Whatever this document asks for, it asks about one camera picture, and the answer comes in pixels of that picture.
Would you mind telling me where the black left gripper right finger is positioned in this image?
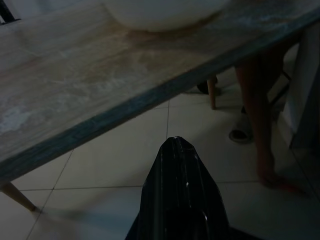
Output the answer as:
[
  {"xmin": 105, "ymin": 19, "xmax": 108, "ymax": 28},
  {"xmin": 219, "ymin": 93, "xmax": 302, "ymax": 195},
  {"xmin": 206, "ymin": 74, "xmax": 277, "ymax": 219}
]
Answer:
[{"xmin": 176, "ymin": 136, "xmax": 232, "ymax": 240}]

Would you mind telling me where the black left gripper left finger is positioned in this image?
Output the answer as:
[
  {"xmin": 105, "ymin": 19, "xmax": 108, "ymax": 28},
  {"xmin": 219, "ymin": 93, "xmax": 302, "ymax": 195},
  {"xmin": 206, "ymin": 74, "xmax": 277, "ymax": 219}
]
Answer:
[{"xmin": 124, "ymin": 136, "xmax": 185, "ymax": 240}]

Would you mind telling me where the white shallow plate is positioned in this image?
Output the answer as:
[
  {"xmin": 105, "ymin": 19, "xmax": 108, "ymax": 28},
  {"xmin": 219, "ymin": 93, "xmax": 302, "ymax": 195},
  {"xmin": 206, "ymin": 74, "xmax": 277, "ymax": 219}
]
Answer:
[{"xmin": 104, "ymin": 0, "xmax": 232, "ymax": 32}]

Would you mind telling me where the grey slipper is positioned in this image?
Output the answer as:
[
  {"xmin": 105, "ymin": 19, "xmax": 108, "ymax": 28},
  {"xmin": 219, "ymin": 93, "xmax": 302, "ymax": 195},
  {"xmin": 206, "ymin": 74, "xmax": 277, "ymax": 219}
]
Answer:
[{"xmin": 236, "ymin": 106, "xmax": 254, "ymax": 138}]

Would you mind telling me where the person bare leg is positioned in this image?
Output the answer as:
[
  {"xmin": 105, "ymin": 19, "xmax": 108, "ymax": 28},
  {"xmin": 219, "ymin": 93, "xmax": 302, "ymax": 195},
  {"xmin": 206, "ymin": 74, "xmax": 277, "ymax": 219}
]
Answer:
[{"xmin": 234, "ymin": 47, "xmax": 311, "ymax": 196}]

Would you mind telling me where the wooden table leg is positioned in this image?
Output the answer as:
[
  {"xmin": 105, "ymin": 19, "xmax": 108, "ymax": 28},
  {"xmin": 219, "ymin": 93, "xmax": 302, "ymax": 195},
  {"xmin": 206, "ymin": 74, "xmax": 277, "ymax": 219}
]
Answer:
[
  {"xmin": 0, "ymin": 181, "xmax": 38, "ymax": 213},
  {"xmin": 206, "ymin": 77, "xmax": 218, "ymax": 111}
]

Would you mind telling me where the black metal chair frame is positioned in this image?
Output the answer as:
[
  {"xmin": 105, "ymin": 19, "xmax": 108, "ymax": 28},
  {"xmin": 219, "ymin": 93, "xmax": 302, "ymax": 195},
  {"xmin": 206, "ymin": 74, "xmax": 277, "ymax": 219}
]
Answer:
[{"xmin": 0, "ymin": 0, "xmax": 22, "ymax": 25}]

